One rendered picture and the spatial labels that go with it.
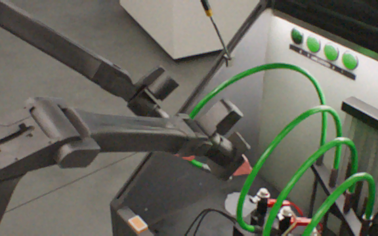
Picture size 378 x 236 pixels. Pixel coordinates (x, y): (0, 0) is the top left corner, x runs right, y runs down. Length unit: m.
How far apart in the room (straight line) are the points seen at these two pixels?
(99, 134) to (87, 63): 0.44
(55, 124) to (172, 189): 0.91
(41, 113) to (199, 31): 3.56
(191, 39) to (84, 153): 3.55
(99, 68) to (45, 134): 0.50
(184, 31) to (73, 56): 3.02
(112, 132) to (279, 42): 0.83
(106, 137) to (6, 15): 0.50
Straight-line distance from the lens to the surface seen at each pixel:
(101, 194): 3.06
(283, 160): 1.72
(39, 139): 0.74
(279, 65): 1.26
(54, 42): 1.23
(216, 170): 1.21
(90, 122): 0.81
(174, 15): 4.13
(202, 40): 4.33
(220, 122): 1.11
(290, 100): 1.60
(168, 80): 1.24
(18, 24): 1.24
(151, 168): 1.52
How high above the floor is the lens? 1.99
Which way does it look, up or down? 33 degrees down
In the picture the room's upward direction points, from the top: straight up
